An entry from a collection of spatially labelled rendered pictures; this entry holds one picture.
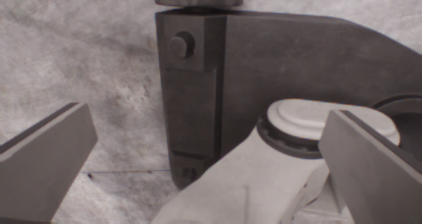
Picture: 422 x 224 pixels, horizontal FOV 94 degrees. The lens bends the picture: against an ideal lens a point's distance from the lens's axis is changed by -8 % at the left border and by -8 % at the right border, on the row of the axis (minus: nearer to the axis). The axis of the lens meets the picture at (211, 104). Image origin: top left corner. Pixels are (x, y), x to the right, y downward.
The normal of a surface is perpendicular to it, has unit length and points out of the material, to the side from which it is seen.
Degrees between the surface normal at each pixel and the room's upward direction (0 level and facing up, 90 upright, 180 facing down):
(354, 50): 0
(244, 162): 90
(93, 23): 0
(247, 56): 0
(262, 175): 90
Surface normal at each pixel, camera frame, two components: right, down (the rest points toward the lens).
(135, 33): -0.22, 0.47
